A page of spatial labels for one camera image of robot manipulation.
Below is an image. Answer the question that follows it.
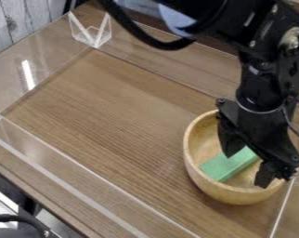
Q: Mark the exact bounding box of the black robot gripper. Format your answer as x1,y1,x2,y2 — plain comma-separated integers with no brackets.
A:
216,98,299,189

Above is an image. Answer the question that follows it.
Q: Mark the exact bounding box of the green rectangular block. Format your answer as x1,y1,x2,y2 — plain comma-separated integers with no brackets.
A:
200,147,259,182

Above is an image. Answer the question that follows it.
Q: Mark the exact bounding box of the light wooden bowl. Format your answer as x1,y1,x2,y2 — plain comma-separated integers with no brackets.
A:
183,111,286,205

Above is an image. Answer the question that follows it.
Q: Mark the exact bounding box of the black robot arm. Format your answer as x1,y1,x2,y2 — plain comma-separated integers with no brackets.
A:
98,0,299,188

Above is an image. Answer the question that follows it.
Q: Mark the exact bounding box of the clear acrylic enclosure wall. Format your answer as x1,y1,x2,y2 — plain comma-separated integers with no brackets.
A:
0,20,299,238

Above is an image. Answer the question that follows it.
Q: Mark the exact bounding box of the clear acrylic corner bracket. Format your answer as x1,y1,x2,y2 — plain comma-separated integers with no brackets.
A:
68,12,114,48

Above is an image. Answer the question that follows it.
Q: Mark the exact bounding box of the black metal table bracket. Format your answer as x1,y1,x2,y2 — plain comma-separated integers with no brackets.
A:
16,205,60,238

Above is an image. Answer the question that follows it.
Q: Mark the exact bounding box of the black cable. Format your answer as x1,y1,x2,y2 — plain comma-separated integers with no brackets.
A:
0,214,54,238

